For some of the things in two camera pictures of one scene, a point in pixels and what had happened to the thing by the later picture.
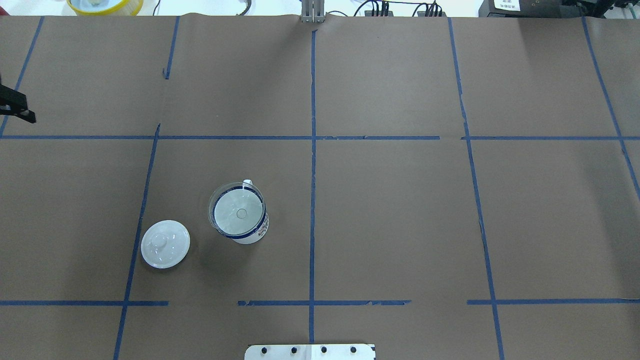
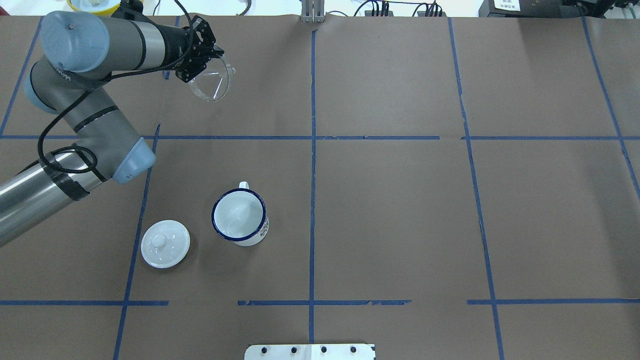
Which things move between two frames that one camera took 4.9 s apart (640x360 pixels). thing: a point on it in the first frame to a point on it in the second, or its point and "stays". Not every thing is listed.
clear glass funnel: (236, 209) to (211, 85)
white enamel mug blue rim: (239, 212) stays
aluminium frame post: (313, 11) stays
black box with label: (543, 9) stays
